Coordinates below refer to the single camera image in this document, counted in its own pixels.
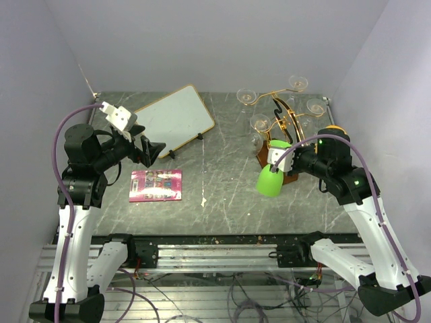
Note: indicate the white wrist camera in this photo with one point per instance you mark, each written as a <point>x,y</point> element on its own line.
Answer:
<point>275,154</point>
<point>120,118</point>

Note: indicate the yellow framed whiteboard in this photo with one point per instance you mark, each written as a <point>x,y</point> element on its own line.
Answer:
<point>176,119</point>

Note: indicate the pink booklet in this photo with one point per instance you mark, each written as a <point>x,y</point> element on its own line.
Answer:
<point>155,186</point>

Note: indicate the green plastic goblet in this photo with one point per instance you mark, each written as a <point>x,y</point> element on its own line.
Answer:
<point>271,179</point>

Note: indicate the aluminium mounting rail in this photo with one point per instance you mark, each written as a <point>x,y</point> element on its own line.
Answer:
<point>222,253</point>

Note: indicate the clear small wine glass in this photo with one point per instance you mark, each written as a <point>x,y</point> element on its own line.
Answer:
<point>298,84</point>

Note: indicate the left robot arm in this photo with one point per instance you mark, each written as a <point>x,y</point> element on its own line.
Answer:
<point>76,289</point>

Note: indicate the clear front wine glass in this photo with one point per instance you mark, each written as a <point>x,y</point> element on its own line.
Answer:
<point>260,134</point>

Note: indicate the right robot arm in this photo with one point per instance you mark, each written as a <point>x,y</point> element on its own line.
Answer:
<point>390,281</point>

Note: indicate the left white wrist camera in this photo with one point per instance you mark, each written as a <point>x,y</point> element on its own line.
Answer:
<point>120,118</point>

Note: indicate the clear tall wine glass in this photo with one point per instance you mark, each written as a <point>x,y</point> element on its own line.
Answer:
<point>246,97</point>

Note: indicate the orange plastic goblet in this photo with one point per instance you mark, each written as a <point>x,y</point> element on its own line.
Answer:
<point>336,128</point>

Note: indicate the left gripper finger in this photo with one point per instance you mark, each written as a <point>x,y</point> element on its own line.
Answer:
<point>150,151</point>
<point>136,130</point>

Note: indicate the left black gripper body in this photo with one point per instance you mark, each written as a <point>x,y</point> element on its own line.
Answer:
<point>133,152</point>

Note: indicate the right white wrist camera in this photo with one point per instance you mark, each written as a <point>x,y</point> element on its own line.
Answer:
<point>275,154</point>

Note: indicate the gold wine glass rack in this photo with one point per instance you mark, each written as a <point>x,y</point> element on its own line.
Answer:
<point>285,118</point>

